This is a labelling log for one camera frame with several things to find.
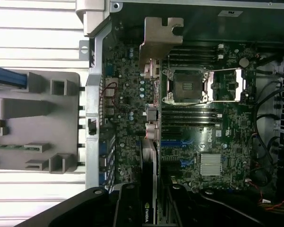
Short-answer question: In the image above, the silver chipset heat sink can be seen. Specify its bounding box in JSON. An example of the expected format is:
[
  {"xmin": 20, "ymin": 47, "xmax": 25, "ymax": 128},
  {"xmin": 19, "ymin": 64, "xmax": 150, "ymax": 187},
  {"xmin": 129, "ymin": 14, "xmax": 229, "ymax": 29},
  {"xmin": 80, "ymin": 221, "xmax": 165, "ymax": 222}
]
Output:
[{"xmin": 199, "ymin": 152, "xmax": 222, "ymax": 176}]

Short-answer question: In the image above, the green Dell motherboard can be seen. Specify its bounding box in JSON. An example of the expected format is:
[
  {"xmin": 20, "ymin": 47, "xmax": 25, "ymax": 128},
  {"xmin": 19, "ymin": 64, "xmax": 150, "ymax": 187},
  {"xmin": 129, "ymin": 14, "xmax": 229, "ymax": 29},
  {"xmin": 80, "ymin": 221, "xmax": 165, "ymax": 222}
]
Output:
[{"xmin": 101, "ymin": 42, "xmax": 260, "ymax": 191}]

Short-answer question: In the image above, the open grey PC case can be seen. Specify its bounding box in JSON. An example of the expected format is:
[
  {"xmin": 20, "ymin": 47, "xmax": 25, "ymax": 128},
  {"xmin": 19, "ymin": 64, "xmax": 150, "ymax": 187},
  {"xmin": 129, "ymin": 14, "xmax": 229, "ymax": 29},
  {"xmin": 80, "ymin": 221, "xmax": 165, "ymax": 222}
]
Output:
[{"xmin": 75, "ymin": 0, "xmax": 284, "ymax": 227}]

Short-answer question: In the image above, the grey plastic parts rack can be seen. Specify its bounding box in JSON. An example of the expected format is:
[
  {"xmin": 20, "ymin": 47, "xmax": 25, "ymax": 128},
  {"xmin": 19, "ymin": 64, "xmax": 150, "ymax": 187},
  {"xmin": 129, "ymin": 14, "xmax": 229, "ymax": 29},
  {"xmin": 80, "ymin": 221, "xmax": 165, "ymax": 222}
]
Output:
[{"xmin": 0, "ymin": 70, "xmax": 81, "ymax": 175}]

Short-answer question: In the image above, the CPU socket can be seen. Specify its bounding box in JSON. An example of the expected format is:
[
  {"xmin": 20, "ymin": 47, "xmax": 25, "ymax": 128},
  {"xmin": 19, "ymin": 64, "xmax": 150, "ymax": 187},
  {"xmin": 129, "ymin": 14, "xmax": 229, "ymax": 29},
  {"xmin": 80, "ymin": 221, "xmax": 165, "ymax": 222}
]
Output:
[{"xmin": 161, "ymin": 68, "xmax": 210, "ymax": 105}]

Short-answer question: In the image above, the green RAM stick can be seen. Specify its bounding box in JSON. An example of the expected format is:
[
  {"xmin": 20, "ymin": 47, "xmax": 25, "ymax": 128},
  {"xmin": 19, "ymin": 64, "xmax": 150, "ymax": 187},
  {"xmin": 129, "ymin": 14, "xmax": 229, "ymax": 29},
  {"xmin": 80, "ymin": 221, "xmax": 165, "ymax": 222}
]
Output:
[{"xmin": 0, "ymin": 143, "xmax": 42, "ymax": 151}]

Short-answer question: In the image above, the metal socket cover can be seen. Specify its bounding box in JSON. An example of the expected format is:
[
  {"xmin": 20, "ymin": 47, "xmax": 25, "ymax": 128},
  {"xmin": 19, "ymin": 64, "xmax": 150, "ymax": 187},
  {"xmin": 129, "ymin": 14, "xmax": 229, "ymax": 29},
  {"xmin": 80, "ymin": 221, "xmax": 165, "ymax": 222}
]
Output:
[{"xmin": 207, "ymin": 68, "xmax": 247, "ymax": 103}]

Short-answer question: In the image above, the round coin battery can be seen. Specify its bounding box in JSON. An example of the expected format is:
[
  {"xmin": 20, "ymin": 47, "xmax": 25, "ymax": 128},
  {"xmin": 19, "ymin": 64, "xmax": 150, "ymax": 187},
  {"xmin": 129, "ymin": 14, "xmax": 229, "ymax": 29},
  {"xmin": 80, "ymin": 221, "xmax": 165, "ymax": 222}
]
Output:
[{"xmin": 239, "ymin": 57, "xmax": 250, "ymax": 69}]

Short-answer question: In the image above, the hard disk with blue carrier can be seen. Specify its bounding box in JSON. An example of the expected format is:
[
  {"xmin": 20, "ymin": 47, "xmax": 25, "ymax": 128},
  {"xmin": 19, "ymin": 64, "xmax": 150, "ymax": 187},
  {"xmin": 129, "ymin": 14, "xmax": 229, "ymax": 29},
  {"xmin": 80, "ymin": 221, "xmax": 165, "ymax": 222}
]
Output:
[{"xmin": 0, "ymin": 63, "xmax": 28, "ymax": 90}]

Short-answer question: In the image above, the red and yellow wire bundle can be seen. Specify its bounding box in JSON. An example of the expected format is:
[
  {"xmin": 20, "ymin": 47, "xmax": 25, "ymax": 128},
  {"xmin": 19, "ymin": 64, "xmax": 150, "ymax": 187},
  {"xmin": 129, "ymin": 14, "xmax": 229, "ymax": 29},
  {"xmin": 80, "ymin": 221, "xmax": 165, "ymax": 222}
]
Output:
[{"xmin": 257, "ymin": 186, "xmax": 284, "ymax": 213}]

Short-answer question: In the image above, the black internal cable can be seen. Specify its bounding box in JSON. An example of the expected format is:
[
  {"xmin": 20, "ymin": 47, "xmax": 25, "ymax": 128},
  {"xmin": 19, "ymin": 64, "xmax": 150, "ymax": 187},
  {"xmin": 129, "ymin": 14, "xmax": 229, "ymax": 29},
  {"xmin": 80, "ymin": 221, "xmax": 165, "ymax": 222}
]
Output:
[{"xmin": 252, "ymin": 80, "xmax": 284, "ymax": 144}]

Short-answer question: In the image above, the thin red wire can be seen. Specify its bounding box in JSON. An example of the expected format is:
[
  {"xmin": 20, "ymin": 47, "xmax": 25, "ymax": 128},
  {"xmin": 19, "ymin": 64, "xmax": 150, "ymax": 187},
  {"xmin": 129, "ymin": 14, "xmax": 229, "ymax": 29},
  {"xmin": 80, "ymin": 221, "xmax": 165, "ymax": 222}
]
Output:
[{"xmin": 101, "ymin": 82, "xmax": 119, "ymax": 106}]

